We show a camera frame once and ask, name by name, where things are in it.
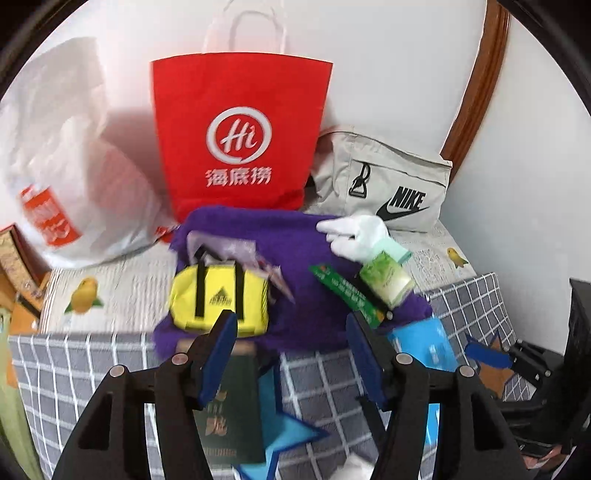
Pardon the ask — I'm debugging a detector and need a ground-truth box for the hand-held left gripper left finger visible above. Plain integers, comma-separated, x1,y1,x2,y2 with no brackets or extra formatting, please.
51,310,239,480

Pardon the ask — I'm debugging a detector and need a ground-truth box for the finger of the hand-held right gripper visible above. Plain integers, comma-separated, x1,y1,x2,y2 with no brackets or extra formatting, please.
464,331,552,386

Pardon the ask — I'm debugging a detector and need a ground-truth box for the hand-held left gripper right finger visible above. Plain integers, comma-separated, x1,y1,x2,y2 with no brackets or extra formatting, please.
345,311,532,480

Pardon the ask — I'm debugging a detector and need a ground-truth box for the small yellow bag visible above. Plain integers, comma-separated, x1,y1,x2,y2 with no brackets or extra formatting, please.
167,258,271,337

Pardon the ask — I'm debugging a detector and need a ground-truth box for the green tissue packet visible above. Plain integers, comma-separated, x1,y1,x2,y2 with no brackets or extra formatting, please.
359,251,415,310

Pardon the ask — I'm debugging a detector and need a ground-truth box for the lavender drawstring pouch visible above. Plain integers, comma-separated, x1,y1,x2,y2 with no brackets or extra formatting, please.
185,231,296,305

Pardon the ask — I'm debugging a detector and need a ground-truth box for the white sock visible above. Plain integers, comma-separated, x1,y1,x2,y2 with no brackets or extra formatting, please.
316,215,411,264

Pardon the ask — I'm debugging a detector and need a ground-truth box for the beige shoulder bag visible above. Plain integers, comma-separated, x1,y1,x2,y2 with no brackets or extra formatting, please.
308,124,454,232

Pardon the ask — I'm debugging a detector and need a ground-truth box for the light blue packet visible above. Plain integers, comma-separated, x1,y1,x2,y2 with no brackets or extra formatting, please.
385,318,458,444

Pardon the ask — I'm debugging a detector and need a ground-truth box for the dark green booklet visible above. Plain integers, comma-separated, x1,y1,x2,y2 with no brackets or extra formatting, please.
191,344,266,467

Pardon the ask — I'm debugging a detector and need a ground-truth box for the green flat packet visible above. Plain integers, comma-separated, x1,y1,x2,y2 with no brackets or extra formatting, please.
308,263,393,329

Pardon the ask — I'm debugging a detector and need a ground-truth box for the blue star cushion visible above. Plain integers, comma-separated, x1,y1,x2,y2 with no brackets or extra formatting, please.
235,360,328,480

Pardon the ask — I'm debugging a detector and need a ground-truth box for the white lemon print tablecloth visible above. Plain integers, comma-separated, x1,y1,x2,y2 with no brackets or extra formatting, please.
39,222,476,333

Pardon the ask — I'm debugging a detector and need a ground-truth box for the purple towel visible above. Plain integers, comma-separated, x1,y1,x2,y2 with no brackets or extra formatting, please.
152,207,435,361

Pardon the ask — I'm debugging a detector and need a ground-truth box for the grey checked cloth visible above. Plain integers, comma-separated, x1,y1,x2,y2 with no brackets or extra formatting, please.
7,272,518,480

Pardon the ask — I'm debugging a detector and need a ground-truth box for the green cloth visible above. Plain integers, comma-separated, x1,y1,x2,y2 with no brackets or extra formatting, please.
0,309,42,480

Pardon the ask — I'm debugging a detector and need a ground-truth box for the wooden box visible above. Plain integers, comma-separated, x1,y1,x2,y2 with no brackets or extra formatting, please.
0,224,51,333

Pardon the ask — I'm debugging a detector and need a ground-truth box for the white plastic bag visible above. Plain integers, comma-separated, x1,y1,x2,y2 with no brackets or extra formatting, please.
0,37,178,269

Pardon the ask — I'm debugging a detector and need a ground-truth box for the red paper bag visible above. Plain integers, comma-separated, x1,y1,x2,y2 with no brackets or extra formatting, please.
150,0,334,221

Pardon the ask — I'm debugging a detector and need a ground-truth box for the brown wooden frame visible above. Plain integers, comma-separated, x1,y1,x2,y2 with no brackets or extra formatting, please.
438,0,511,160

